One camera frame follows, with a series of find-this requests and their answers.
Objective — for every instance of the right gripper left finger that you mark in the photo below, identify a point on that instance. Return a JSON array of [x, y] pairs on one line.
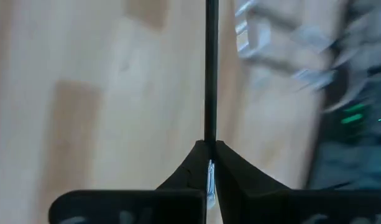
[[177, 202]]

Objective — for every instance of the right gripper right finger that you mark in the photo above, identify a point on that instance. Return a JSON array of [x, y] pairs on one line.
[[255, 202]]

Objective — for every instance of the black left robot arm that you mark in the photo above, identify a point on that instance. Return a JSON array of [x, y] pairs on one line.
[[348, 149]]

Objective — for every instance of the clear acrylic organizer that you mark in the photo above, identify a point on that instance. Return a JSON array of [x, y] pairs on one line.
[[255, 34]]

